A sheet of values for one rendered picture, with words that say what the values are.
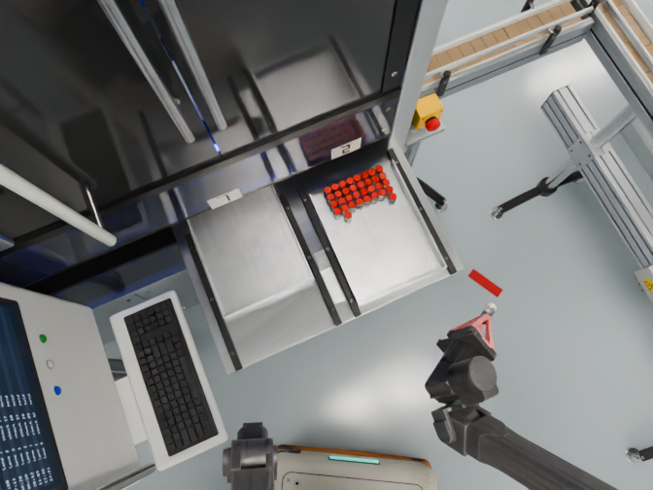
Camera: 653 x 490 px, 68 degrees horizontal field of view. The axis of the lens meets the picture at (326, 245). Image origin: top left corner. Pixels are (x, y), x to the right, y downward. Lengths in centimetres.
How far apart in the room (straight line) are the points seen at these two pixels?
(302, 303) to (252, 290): 14
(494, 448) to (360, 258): 67
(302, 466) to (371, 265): 89
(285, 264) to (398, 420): 108
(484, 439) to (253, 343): 69
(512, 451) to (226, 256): 88
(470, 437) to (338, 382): 136
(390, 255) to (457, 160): 120
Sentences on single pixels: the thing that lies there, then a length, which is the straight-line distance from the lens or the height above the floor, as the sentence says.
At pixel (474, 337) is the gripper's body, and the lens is 93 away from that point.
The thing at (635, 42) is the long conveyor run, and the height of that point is 96.
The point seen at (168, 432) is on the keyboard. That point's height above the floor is 83.
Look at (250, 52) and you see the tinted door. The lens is 87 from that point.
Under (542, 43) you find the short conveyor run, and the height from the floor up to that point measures 93.
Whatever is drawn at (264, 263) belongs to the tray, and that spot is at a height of 88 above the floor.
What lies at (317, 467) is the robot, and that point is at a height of 28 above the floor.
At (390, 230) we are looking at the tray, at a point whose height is 88.
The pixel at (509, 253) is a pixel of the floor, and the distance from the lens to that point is 240.
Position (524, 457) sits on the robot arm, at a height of 141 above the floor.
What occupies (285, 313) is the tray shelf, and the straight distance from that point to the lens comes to 133.
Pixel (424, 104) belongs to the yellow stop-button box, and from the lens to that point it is 138.
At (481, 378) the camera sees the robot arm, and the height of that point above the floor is 138.
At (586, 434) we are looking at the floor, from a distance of 245.
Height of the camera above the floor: 219
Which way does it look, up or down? 75 degrees down
